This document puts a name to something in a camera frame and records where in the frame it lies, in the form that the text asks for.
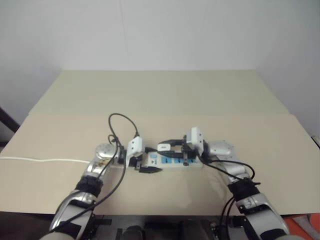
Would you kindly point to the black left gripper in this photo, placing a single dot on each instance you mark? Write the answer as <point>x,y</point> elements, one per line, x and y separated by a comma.
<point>140,161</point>

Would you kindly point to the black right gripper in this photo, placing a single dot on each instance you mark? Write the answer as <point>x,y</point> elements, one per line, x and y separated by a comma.
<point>191,152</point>

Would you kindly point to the white power strip blue sockets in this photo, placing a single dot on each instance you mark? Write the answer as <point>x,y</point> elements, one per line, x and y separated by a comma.
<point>175,160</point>

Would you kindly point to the white charger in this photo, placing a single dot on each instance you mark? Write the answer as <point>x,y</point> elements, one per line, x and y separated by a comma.
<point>163,147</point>

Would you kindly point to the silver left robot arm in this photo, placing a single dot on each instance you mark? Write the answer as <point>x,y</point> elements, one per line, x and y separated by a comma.
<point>100,165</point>

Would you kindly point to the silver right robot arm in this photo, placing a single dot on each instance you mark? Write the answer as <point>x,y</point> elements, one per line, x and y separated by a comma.
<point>260,207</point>

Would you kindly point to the small dark rounded shape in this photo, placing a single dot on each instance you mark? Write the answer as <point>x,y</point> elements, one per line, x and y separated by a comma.
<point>135,232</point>

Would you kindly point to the dark furniture piece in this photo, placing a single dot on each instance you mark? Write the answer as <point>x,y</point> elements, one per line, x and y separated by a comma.
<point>6,125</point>

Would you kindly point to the orange object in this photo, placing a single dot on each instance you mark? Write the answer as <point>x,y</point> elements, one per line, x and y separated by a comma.
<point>305,227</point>

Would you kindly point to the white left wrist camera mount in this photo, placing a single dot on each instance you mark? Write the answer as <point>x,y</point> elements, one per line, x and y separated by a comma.
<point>135,147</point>

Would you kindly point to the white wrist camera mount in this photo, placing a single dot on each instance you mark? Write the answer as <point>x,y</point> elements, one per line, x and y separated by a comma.
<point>135,147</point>
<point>196,136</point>

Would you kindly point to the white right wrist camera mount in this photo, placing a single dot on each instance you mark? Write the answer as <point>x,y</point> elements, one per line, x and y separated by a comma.
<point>196,136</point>

